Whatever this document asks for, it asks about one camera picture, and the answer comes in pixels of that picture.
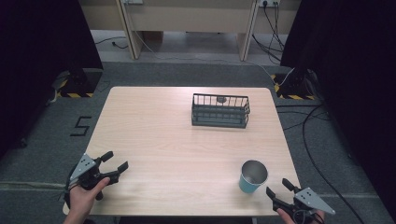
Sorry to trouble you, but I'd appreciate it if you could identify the black cables bundle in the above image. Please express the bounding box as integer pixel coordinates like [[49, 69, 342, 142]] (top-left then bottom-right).
[[251, 2, 288, 65]]

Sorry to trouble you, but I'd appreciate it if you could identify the beige desk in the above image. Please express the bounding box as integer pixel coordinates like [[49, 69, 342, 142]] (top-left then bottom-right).
[[78, 0, 303, 62]]

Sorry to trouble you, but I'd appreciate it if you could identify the person's left hand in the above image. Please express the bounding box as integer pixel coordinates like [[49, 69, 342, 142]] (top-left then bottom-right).
[[63, 176, 111, 222]]

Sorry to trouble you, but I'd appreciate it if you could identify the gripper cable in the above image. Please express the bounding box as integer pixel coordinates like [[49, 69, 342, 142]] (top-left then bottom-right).
[[292, 208, 325, 224], [59, 166, 79, 203]]

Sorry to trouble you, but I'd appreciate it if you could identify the blue cup with metal inside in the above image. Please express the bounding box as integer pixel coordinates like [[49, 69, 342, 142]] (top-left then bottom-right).
[[238, 160, 269, 194]]

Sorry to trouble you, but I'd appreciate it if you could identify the black stand base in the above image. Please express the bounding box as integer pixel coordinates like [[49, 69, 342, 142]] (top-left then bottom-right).
[[270, 68, 318, 101], [51, 68, 105, 99]]

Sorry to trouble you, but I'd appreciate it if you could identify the black wire basket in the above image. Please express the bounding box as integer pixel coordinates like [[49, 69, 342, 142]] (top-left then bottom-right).
[[191, 92, 251, 129]]

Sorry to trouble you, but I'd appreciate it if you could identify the person's right hand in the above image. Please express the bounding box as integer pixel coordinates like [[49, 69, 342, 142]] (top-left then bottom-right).
[[276, 207, 327, 224]]

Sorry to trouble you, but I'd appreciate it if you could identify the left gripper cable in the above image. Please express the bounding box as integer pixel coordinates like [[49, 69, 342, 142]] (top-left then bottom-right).
[[59, 166, 79, 203]]

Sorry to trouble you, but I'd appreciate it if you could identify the long black floor cable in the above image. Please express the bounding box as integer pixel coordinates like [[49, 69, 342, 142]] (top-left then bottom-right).
[[275, 104, 367, 224]]

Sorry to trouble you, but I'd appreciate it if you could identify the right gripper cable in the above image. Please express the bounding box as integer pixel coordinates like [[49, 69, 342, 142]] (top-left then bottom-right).
[[292, 208, 325, 224]]

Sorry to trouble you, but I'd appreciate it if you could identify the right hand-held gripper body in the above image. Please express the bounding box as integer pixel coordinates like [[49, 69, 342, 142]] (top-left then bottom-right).
[[272, 187, 337, 224]]

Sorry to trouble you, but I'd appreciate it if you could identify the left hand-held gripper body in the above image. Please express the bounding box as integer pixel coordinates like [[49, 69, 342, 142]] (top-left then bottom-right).
[[68, 153, 121, 202]]

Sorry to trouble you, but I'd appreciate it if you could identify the short black floor cable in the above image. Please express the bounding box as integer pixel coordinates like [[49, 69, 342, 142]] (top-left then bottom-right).
[[93, 36, 129, 50]]

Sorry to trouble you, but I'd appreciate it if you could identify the black curtain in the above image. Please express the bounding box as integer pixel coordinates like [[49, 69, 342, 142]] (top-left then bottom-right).
[[279, 0, 396, 216], [0, 0, 105, 161]]

